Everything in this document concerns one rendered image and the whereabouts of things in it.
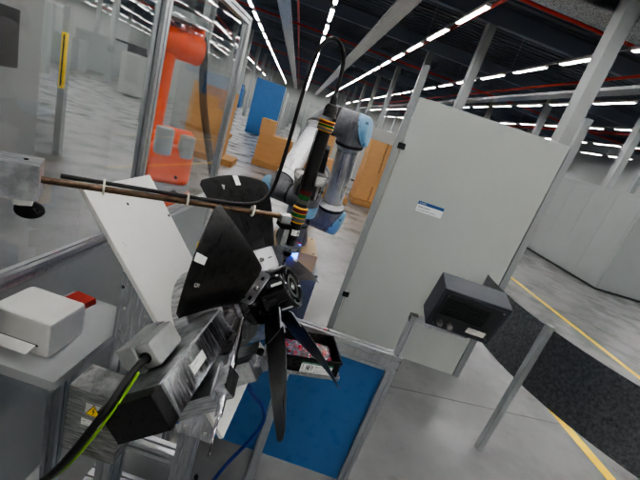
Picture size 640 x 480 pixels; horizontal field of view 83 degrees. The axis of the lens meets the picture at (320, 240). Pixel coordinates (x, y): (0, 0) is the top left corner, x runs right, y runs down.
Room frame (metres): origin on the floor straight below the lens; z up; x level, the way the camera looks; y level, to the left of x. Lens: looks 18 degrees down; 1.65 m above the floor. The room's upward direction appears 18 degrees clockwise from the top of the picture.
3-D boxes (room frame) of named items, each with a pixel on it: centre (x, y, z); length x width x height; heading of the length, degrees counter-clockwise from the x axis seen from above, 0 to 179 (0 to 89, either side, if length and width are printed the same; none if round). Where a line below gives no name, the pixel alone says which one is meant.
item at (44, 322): (0.80, 0.66, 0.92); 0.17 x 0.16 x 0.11; 89
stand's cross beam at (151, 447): (0.85, 0.30, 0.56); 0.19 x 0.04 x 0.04; 89
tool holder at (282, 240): (0.98, 0.09, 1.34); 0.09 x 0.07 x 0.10; 124
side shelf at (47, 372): (0.87, 0.63, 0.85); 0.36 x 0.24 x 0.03; 179
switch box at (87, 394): (0.76, 0.42, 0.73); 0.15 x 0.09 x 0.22; 89
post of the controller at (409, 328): (1.34, -0.46, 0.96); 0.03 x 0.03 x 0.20; 89
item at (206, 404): (0.64, 0.15, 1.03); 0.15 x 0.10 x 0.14; 89
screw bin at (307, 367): (1.18, -0.09, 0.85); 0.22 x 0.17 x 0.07; 105
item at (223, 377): (0.64, 0.09, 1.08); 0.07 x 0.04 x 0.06; 10
